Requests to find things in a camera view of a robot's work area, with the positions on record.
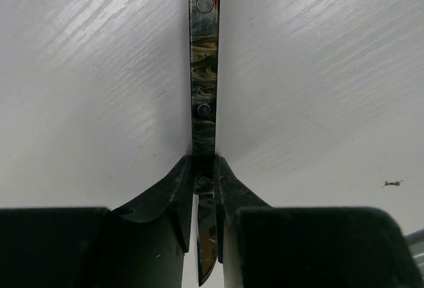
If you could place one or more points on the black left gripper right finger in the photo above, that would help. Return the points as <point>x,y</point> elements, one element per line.
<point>264,246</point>

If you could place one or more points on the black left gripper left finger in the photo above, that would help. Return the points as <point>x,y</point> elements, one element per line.
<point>139,244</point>

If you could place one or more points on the steel table knife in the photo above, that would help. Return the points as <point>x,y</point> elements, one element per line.
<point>203,64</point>

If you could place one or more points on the aluminium mounting rail frame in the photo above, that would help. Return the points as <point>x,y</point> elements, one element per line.
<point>415,241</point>

